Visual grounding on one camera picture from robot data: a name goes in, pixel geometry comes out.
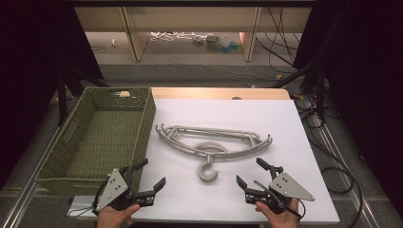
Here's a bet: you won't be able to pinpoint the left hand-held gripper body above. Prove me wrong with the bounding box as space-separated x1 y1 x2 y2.
91 165 156 213

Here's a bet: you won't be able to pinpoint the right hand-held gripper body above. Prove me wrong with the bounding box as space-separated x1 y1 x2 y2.
244 165 317 216

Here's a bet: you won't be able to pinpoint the green woven basket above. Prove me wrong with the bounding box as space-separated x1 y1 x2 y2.
34 86 157 197

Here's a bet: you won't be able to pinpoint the person's left hand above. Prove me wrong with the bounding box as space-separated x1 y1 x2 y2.
96 203 142 228

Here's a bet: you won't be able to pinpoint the person's right hand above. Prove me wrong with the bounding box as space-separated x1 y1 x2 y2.
255 198 300 228

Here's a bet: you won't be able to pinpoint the white table mat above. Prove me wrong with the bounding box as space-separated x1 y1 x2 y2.
67 98 340 224

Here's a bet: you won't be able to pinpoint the black metal stand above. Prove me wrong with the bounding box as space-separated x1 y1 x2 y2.
56 66 111 127
270 0 353 120

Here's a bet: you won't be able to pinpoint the blue plastic toy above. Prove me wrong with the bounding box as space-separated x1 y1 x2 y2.
221 42 240 54

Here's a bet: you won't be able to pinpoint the black curtain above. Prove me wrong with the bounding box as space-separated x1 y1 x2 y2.
0 0 105 191
294 0 403 219

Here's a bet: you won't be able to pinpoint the colourful toy box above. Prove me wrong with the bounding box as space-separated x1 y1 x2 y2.
204 33 221 51

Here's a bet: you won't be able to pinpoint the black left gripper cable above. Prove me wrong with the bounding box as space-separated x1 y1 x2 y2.
67 180 109 219

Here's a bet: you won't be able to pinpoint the black floor cables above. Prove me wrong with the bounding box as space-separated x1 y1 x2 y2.
292 93 364 228

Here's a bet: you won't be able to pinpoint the aluminium frame rail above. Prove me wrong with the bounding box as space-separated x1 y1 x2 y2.
0 126 65 228
302 94 383 228

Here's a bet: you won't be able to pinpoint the white cable bundle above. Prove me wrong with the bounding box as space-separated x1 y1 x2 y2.
148 30 203 43

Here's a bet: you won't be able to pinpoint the bundle of black hanging cables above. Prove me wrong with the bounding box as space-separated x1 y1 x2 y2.
255 6 302 67

